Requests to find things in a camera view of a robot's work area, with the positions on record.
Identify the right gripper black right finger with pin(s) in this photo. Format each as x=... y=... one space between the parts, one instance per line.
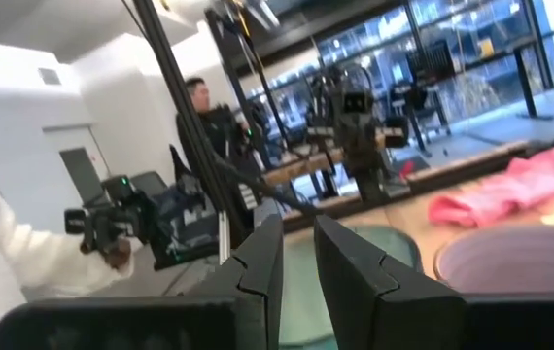
x=379 y=306

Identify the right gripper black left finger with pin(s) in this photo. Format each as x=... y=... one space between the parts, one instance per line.
x=252 y=301

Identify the teal translucent cup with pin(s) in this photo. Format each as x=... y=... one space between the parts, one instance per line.
x=301 y=291

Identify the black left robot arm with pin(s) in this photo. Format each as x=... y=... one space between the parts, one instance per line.
x=369 y=185

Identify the wooden background table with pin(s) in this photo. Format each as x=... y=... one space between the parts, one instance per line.
x=296 y=167

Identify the dark blue bag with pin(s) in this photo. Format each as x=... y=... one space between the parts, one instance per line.
x=189 y=223

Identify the person's hand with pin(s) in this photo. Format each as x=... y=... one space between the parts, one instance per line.
x=116 y=255

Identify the pink cloth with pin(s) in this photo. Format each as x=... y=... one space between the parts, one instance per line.
x=500 y=194

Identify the black chair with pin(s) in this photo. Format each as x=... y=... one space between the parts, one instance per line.
x=150 y=184

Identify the black upright rig pole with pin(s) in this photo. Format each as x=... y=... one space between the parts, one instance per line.
x=175 y=87

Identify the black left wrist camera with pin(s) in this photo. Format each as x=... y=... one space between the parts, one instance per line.
x=358 y=103

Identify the black handheld camera rig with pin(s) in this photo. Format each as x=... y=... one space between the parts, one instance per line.
x=107 y=219

